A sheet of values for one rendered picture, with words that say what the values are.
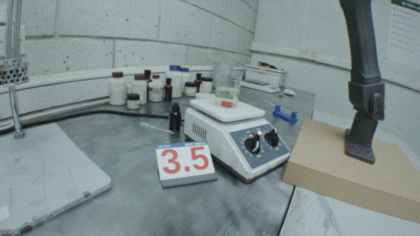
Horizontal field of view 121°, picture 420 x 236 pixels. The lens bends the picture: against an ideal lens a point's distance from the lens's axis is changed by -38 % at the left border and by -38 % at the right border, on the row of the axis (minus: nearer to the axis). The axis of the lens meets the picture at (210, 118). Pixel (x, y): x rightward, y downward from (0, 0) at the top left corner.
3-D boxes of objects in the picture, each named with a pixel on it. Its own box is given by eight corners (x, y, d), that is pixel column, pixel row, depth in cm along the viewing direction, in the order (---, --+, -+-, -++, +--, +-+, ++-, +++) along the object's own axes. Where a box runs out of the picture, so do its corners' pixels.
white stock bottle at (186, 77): (188, 94, 86) (190, 69, 82) (174, 92, 86) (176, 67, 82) (190, 91, 92) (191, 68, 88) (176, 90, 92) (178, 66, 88)
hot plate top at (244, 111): (266, 115, 39) (267, 111, 39) (224, 122, 32) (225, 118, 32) (228, 100, 48) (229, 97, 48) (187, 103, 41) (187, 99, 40)
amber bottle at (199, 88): (193, 94, 86) (195, 73, 83) (191, 92, 89) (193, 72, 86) (202, 94, 87) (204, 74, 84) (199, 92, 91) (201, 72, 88)
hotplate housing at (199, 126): (288, 163, 36) (299, 127, 34) (246, 187, 29) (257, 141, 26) (220, 125, 53) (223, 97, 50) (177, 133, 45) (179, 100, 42)
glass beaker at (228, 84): (224, 102, 43) (229, 67, 41) (243, 109, 40) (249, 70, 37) (205, 105, 39) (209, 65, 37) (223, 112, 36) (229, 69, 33)
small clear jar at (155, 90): (148, 98, 72) (149, 81, 70) (163, 99, 73) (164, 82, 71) (146, 102, 67) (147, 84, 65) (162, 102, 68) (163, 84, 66)
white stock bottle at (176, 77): (180, 99, 76) (183, 66, 72) (162, 97, 75) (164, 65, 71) (182, 95, 83) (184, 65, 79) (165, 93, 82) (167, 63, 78)
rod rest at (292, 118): (297, 121, 65) (299, 112, 64) (291, 122, 64) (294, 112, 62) (277, 113, 73) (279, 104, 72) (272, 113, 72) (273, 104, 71)
